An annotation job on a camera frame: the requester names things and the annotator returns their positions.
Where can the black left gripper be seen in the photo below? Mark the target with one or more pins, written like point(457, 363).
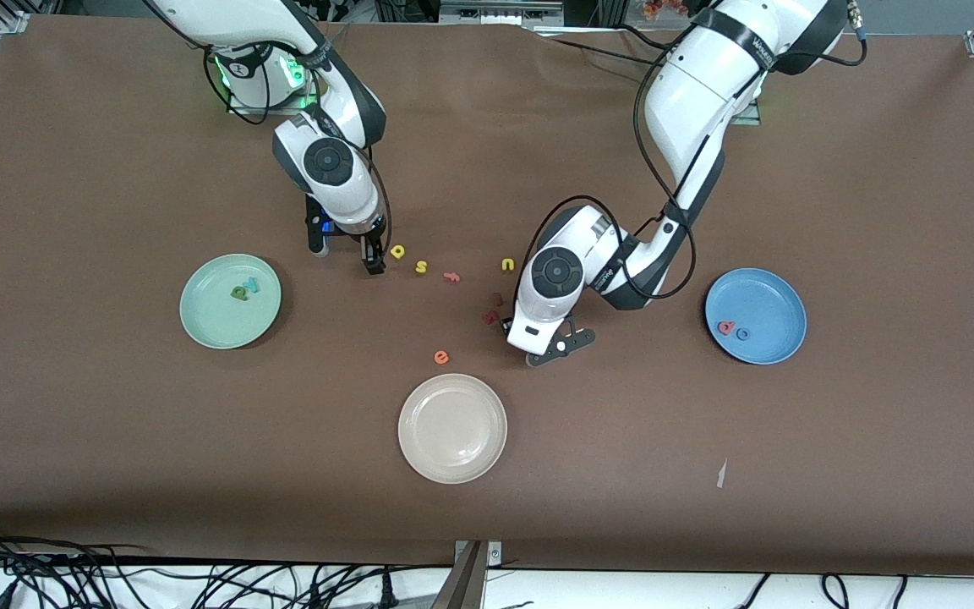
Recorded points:
point(505, 325)

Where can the green round plate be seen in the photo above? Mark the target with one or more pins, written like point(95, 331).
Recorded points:
point(216, 317)

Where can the orange artificial flowers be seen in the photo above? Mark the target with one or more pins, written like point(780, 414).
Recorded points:
point(664, 7)

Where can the white tape scrap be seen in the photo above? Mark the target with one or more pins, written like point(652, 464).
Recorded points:
point(721, 475)

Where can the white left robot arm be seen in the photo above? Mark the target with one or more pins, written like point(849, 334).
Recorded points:
point(690, 93)

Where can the grey metal equipment box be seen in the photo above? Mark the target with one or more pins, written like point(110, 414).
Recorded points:
point(500, 10)

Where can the pink foam letter d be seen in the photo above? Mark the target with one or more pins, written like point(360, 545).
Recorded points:
point(726, 328)

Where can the brown table cover sheet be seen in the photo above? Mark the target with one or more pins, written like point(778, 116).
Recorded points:
point(487, 169)

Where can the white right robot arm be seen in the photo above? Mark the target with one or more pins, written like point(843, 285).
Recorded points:
point(352, 199)

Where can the dark red foam letter k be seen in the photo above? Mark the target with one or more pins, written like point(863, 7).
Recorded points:
point(490, 318)

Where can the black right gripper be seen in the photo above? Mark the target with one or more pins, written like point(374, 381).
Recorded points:
point(372, 251)

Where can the beige round plate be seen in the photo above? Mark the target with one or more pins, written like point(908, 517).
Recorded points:
point(452, 428)

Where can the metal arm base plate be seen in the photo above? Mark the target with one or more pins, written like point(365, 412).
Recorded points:
point(751, 118)
point(271, 108)

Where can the small metal bracket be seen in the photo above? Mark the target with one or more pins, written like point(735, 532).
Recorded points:
point(495, 554)

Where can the blue round plate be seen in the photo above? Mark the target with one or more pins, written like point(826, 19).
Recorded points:
point(762, 304)

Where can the grey metal post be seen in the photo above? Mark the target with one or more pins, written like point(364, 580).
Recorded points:
point(463, 584)

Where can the yellow letter o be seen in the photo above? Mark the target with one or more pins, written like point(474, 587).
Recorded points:
point(397, 251)

